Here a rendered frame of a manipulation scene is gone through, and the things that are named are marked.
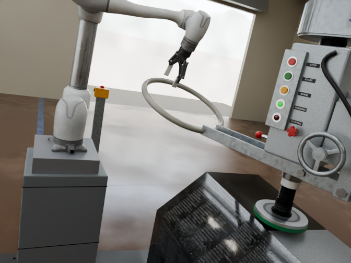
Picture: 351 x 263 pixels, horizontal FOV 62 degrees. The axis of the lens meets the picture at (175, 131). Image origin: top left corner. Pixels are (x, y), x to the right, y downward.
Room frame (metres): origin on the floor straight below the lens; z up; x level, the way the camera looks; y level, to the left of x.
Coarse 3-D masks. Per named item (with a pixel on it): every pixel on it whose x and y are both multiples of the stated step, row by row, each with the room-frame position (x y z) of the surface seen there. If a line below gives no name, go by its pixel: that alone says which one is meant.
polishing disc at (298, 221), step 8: (264, 200) 1.21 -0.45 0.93; (272, 200) 1.23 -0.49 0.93; (256, 208) 1.12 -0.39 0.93; (264, 208) 1.13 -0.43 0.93; (264, 216) 1.07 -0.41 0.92; (272, 216) 1.08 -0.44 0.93; (280, 216) 1.09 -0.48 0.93; (296, 216) 1.12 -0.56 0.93; (304, 216) 1.13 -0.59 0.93; (280, 224) 1.03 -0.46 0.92; (288, 224) 1.03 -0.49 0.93; (296, 224) 1.05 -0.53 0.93; (304, 224) 1.06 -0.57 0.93
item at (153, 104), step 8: (152, 80) 1.63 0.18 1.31; (160, 80) 1.70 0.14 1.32; (168, 80) 1.75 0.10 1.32; (144, 88) 1.49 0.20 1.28; (184, 88) 1.79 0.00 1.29; (144, 96) 1.44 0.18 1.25; (200, 96) 1.78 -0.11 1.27; (152, 104) 1.39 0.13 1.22; (208, 104) 1.74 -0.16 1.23; (160, 112) 1.36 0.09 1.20; (216, 112) 1.67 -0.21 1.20; (168, 120) 1.36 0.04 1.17; (176, 120) 1.35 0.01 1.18; (184, 128) 1.36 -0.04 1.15; (192, 128) 1.36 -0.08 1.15; (200, 128) 1.38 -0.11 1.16; (216, 128) 1.46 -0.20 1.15
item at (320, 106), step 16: (304, 48) 1.09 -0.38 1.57; (320, 48) 1.05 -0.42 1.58; (336, 48) 1.02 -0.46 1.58; (320, 64) 1.04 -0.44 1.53; (336, 64) 1.00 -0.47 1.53; (320, 80) 1.03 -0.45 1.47; (336, 80) 0.99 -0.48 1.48; (320, 96) 1.02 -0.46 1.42; (336, 96) 0.99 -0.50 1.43; (304, 112) 1.04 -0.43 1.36; (320, 112) 1.01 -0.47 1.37; (272, 128) 1.11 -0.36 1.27; (288, 128) 1.07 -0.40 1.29; (304, 128) 1.03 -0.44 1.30; (320, 128) 1.00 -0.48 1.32; (272, 144) 1.10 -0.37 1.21; (288, 144) 1.06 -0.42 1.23; (320, 144) 0.99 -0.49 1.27; (288, 160) 1.05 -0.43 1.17
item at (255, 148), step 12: (204, 132) 1.38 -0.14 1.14; (216, 132) 1.34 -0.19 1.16; (228, 132) 1.42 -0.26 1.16; (228, 144) 1.28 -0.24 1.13; (240, 144) 1.24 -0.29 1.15; (252, 144) 1.33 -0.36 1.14; (264, 144) 1.29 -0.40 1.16; (252, 156) 1.20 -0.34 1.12; (264, 156) 1.16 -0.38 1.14; (276, 156) 1.13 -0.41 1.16; (276, 168) 1.12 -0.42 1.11; (288, 168) 1.09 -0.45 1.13; (300, 168) 1.06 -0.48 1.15; (324, 168) 1.11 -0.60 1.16; (312, 180) 1.02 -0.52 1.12; (324, 180) 1.00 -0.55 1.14; (336, 180) 0.98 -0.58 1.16; (336, 192) 0.93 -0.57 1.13
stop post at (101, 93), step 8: (96, 88) 2.55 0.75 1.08; (104, 88) 2.63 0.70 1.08; (96, 96) 2.55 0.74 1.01; (104, 96) 2.58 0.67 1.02; (96, 104) 2.58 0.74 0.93; (104, 104) 2.60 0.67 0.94; (96, 112) 2.58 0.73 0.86; (96, 120) 2.58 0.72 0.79; (96, 128) 2.59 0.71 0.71; (96, 136) 2.59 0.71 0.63; (96, 144) 2.59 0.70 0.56
